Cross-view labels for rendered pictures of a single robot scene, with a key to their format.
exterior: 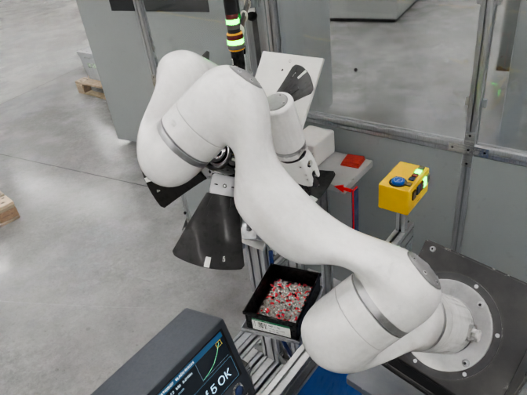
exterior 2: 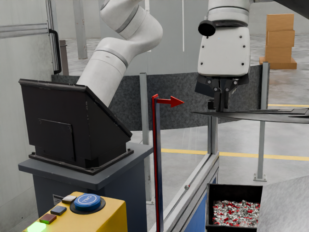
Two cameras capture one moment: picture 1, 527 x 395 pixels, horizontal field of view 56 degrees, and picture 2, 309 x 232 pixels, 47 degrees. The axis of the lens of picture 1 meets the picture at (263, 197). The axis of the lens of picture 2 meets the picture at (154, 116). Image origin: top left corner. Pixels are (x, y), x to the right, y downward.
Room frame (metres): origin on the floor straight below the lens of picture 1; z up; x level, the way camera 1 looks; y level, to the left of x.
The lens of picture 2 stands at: (1.78, -0.46, 1.35)
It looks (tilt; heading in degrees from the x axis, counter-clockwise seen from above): 16 degrees down; 162
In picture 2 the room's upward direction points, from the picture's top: 2 degrees counter-clockwise
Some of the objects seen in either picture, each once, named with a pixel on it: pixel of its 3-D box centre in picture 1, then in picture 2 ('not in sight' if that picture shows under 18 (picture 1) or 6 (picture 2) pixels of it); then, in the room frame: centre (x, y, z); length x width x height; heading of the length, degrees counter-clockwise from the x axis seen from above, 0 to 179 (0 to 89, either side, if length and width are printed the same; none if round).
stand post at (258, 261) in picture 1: (264, 296); not in sight; (1.49, 0.05, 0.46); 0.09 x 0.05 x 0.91; 49
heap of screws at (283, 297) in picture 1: (284, 304); (238, 220); (1.07, -0.02, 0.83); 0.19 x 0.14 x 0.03; 153
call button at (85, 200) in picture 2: (397, 181); (87, 203); (1.27, -0.42, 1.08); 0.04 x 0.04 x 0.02
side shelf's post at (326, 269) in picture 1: (325, 245); not in sight; (1.81, -0.26, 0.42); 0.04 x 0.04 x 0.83; 49
